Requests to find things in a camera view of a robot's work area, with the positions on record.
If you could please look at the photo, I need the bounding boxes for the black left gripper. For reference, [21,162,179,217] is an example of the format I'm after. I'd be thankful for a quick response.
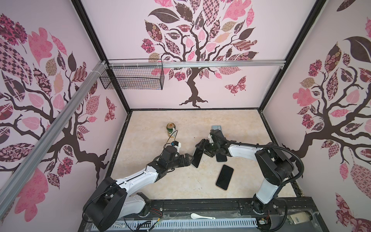
[167,154,194,170]

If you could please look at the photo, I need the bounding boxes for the black phone pink case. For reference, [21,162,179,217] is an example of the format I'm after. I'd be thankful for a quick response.
[191,148,204,168]

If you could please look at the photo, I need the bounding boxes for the light blue case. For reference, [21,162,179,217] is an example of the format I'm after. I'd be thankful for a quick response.
[211,125,222,131]

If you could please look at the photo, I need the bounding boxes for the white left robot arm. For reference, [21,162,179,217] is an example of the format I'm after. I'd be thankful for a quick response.
[83,145,194,232]

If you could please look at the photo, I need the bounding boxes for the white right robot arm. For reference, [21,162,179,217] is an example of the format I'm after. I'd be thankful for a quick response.
[195,130,294,215]

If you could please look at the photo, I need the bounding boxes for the black phone on table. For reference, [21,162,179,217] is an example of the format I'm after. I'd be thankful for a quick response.
[215,165,234,191]

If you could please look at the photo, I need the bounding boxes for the white plastic spoon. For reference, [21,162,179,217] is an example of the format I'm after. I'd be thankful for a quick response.
[190,213,216,220]

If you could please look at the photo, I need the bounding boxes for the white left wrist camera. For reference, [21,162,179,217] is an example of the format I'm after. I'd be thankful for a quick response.
[171,141,181,149]

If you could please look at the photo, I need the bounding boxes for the white slotted cable duct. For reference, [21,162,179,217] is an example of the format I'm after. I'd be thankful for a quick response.
[107,218,258,232]

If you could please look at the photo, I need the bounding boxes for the black wire basket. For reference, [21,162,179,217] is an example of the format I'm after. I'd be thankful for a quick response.
[100,58,165,90]

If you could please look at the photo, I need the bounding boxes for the black corrugated cable conduit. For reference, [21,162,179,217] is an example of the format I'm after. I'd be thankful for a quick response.
[211,134,305,201]

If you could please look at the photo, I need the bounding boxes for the aluminium rail back wall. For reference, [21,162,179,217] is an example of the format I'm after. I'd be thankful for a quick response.
[109,60,286,68]

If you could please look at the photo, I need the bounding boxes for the aluminium rail wall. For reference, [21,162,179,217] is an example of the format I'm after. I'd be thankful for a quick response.
[1,61,107,217]
[109,60,286,68]

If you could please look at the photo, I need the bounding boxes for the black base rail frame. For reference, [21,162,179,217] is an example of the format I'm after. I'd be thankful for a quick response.
[118,197,329,232]

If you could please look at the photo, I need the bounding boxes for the aluminium rail left wall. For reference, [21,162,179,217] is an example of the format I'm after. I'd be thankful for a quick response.
[1,61,107,217]

